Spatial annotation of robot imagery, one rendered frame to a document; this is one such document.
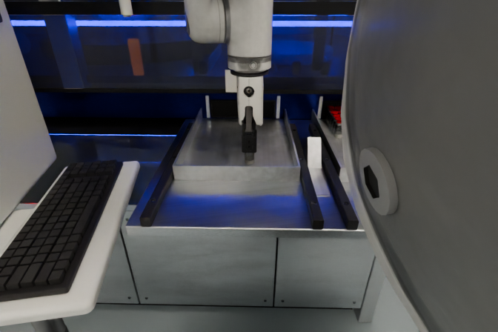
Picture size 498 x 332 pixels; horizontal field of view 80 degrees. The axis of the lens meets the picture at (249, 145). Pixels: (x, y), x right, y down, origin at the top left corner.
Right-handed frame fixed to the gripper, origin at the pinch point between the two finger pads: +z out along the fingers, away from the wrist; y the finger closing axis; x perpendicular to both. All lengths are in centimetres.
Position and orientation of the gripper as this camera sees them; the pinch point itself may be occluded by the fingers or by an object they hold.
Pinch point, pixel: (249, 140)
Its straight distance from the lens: 64.9
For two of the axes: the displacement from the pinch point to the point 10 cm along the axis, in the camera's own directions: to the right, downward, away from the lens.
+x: -10.0, -0.1, 0.2
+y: 0.2, -4.5, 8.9
